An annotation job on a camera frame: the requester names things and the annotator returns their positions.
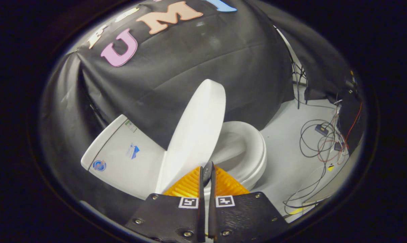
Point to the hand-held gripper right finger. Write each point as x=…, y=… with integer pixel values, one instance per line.
x=243, y=216

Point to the black backdrop cloth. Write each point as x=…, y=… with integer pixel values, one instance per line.
x=190, y=67

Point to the white toilet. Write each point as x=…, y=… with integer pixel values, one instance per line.
x=122, y=162

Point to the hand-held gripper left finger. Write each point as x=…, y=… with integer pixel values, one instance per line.
x=169, y=216

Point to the white toilet lid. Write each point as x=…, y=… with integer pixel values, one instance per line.
x=196, y=135

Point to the black lid pull tab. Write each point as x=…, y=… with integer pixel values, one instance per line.
x=207, y=172

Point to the black power adapter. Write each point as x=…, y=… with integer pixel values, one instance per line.
x=321, y=130

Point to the white toilet seat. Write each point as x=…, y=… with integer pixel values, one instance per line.
x=257, y=148

